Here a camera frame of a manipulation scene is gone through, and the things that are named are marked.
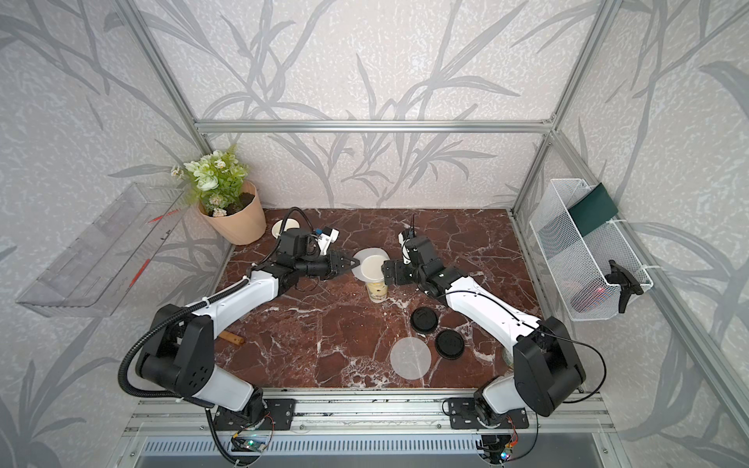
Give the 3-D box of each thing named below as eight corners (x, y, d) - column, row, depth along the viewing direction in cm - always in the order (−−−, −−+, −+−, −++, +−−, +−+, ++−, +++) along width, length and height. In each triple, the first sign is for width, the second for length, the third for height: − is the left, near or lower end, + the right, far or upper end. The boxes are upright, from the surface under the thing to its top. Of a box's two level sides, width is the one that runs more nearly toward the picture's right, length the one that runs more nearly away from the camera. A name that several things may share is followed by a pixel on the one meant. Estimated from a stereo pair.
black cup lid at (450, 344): (436, 359, 85) (437, 357, 83) (434, 332, 90) (434, 330, 88) (465, 359, 85) (466, 357, 83) (461, 332, 90) (462, 330, 88)
